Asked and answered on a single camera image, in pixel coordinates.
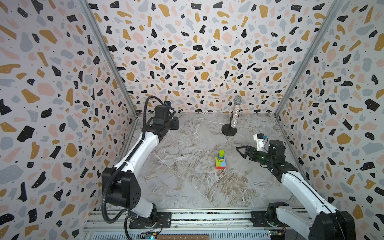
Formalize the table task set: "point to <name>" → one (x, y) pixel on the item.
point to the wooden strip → (183, 237)
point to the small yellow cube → (221, 160)
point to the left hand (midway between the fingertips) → (178, 117)
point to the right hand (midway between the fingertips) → (239, 147)
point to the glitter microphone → (237, 100)
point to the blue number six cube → (220, 158)
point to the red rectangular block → (220, 167)
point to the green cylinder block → (221, 153)
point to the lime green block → (218, 163)
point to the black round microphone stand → (228, 130)
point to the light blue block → (223, 163)
